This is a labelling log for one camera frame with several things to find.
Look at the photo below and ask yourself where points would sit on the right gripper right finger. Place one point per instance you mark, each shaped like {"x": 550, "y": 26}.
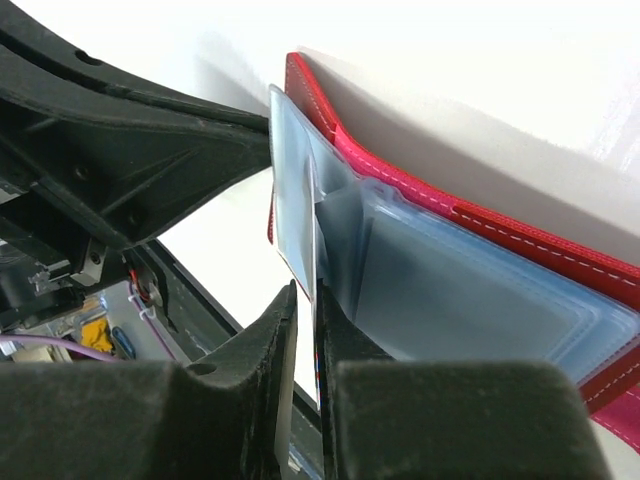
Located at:
{"x": 387, "y": 419}

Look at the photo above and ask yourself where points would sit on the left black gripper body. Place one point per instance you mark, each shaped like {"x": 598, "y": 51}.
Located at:
{"x": 47, "y": 260}

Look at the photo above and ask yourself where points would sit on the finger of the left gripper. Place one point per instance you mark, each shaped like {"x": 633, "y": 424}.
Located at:
{"x": 120, "y": 157}

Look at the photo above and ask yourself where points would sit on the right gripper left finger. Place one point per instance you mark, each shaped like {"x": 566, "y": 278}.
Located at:
{"x": 226, "y": 416}

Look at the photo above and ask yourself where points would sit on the red leather card holder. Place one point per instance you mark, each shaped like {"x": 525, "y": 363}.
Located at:
{"x": 501, "y": 249}

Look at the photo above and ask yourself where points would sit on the black credit card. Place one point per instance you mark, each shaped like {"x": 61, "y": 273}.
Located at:
{"x": 317, "y": 300}

